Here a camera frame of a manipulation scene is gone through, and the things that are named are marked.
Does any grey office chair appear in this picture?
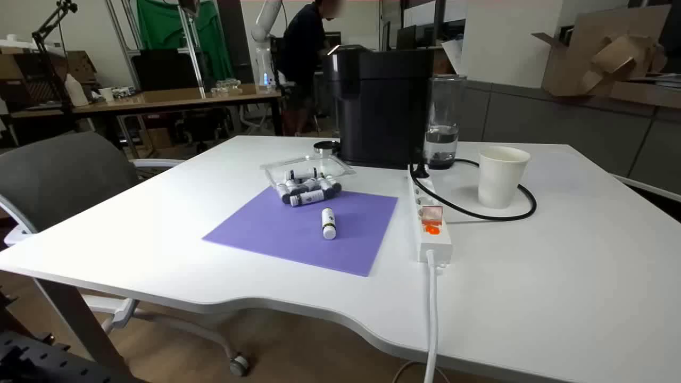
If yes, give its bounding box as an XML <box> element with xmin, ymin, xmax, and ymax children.
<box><xmin>0</xmin><ymin>133</ymin><xmax>251</xmax><ymax>377</ymax></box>

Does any clear water tank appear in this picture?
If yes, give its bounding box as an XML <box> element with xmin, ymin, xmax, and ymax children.
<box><xmin>424</xmin><ymin>74</ymin><xmax>466</xmax><ymax>171</ymax></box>

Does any single white battery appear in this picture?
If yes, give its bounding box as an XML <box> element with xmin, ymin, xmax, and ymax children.
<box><xmin>322</xmin><ymin>209</ymin><xmax>339</xmax><ymax>240</ymax></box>

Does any wooden background desk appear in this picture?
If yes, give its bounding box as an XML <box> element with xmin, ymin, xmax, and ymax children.
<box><xmin>3</xmin><ymin>84</ymin><xmax>282</xmax><ymax>136</ymax></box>

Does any white paper cup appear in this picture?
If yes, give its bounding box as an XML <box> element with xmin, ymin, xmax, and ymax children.
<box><xmin>476</xmin><ymin>148</ymin><xmax>530</xmax><ymax>209</ymax></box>

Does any black coffee machine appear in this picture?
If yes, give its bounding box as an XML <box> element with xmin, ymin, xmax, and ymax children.
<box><xmin>327</xmin><ymin>46</ymin><xmax>433</xmax><ymax>168</ymax></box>

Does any white power strip cable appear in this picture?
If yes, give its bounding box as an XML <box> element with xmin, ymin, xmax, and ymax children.
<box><xmin>421</xmin><ymin>249</ymin><xmax>443</xmax><ymax>383</ymax></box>

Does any clear plastic battery tray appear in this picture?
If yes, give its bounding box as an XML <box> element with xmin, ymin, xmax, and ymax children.
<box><xmin>261</xmin><ymin>153</ymin><xmax>351</xmax><ymax>186</ymax></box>

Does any person in dark clothes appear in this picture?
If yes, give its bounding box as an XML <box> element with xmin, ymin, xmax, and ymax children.
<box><xmin>279</xmin><ymin>0</ymin><xmax>343</xmax><ymax>134</ymax></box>

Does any white extension cord power strip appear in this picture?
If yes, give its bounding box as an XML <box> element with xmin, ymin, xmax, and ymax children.
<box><xmin>406</xmin><ymin>167</ymin><xmax>453</xmax><ymax>264</ymax></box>

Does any pile of white batteries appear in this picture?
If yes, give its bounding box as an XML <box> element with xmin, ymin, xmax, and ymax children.
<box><xmin>275</xmin><ymin>168</ymin><xmax>341</xmax><ymax>206</ymax></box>

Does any purple paper mat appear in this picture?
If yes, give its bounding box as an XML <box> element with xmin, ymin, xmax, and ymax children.
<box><xmin>206</xmin><ymin>189</ymin><xmax>395</xmax><ymax>276</ymax></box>

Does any green cloth backdrop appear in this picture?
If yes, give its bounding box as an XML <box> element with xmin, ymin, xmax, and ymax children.
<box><xmin>137</xmin><ymin>0</ymin><xmax>235</xmax><ymax>81</ymax></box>

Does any cardboard box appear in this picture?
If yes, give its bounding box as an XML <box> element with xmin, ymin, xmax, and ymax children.
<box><xmin>534</xmin><ymin>4</ymin><xmax>671</xmax><ymax>99</ymax></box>

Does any black power cable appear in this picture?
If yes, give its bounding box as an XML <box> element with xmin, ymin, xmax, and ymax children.
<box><xmin>408</xmin><ymin>157</ymin><xmax>539</xmax><ymax>224</ymax></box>

